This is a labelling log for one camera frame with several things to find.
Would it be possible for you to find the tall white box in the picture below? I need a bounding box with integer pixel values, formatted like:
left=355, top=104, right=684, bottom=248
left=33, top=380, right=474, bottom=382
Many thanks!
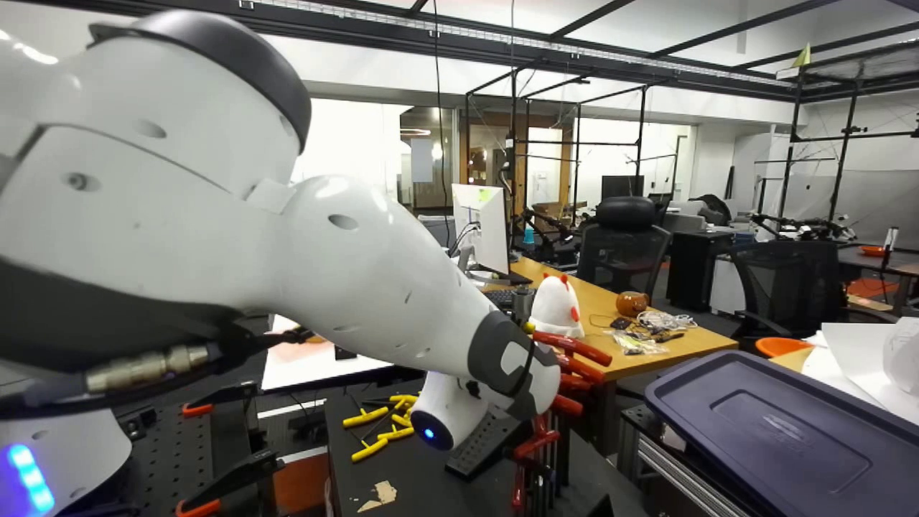
left=450, top=182, right=510, bottom=280

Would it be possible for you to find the wooden desk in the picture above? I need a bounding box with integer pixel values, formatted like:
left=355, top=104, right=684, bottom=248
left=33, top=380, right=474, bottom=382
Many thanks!
left=481, top=249, right=740, bottom=386

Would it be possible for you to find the black office chair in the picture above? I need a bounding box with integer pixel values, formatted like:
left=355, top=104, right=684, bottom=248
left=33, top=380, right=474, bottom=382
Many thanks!
left=573, top=195, right=668, bottom=297

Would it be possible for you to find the orange ball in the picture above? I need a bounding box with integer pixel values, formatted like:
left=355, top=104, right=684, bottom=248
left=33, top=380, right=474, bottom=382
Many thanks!
left=614, top=287, right=651, bottom=320

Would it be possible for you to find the bag of small tools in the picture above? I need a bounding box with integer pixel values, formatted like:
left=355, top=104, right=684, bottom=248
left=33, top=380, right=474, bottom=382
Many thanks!
left=612, top=305, right=698, bottom=344

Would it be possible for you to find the tan wood chip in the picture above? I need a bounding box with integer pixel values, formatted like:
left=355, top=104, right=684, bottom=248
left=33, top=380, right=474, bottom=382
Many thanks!
left=355, top=479, right=400, bottom=517

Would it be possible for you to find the orange plastic disc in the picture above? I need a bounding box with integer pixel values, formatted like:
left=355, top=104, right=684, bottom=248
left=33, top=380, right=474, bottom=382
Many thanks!
left=751, top=336, right=816, bottom=363

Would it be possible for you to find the black overhead metal frame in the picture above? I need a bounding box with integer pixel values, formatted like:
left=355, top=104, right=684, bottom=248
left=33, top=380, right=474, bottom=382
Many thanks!
left=219, top=0, right=919, bottom=234

